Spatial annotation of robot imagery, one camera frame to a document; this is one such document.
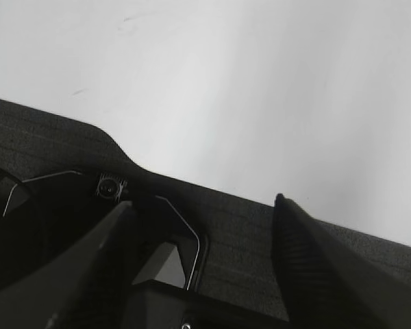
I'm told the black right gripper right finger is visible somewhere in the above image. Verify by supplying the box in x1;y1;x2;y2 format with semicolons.
273;193;411;328

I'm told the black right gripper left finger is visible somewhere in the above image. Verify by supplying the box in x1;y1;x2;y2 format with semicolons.
0;202;134;328

